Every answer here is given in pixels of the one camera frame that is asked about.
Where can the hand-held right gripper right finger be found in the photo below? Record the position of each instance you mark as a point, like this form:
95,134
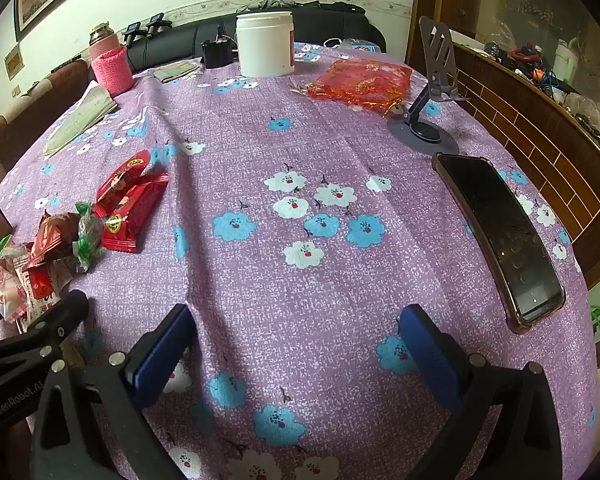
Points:
425,355

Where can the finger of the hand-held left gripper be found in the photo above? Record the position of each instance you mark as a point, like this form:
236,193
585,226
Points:
55,320

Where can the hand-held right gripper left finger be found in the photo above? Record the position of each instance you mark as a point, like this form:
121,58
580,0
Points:
162,355

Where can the green snack packet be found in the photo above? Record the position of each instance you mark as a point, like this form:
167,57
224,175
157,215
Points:
5,249

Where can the green candy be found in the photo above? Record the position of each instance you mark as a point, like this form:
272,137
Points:
87,237

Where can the red white snack packet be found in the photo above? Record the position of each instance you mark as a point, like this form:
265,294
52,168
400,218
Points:
42,285

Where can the pink white snack packet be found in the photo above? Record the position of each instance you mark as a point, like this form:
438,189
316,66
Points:
2,287

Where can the brown snack packet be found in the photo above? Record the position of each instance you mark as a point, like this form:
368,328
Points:
52,237

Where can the folded white green paper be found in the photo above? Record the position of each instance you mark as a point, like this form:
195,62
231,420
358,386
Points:
80,117

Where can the brown armchair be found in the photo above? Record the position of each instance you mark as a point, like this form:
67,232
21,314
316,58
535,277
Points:
30,105

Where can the wooden cabinet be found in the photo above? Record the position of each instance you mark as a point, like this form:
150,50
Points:
530,135

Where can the purple floral tablecloth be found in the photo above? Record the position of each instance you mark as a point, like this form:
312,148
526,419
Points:
280,135

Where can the bottle with pink knitted sleeve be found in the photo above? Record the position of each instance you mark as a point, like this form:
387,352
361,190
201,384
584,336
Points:
112,70

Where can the small green booklet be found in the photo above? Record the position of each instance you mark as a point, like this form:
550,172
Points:
175,71

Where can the grey folding phone stand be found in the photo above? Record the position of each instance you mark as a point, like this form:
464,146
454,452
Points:
440,65

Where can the clear plastic bag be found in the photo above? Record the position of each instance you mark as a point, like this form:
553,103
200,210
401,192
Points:
587,112

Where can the black device with blue screen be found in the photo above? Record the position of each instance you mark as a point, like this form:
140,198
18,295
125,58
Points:
132,32
156,22

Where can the black leather sofa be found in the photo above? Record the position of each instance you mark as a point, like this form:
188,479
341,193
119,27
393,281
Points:
180,45

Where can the small black box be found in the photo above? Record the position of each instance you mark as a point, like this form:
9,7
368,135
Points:
217,55

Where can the white box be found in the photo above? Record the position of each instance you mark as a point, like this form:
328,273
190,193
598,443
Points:
462,36

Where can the white plastic bottle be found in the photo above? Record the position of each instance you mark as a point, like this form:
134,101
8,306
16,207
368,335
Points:
565,62

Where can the white plastic jar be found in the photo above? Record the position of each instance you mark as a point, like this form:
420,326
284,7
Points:
265,45

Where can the dark cloth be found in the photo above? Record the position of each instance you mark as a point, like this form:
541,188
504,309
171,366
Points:
340,8

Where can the small wall plaque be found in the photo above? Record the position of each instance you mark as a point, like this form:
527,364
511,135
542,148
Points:
13,62

